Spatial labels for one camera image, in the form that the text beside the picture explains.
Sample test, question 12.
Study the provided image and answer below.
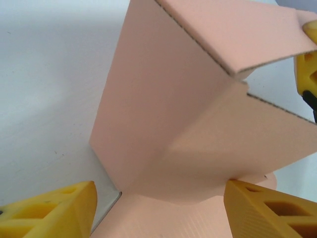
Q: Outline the peach cloth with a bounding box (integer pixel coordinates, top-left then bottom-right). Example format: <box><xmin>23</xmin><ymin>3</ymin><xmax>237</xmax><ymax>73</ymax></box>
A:
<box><xmin>89</xmin><ymin>0</ymin><xmax>317</xmax><ymax>238</ymax></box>

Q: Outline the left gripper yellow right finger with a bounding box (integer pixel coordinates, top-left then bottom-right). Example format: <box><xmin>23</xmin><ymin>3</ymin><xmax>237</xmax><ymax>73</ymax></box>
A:
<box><xmin>223</xmin><ymin>179</ymin><xmax>317</xmax><ymax>238</ymax></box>

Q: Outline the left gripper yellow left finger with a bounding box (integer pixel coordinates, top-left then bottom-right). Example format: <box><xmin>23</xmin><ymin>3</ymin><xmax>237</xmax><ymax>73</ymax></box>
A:
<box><xmin>0</xmin><ymin>180</ymin><xmax>97</xmax><ymax>238</ymax></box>

